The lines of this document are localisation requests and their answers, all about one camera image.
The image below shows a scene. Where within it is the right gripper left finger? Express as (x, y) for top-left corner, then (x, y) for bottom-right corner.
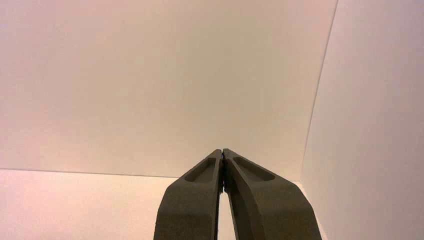
(153, 149), (224, 240)

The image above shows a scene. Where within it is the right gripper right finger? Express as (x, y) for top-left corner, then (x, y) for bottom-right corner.
(223, 148), (323, 240)

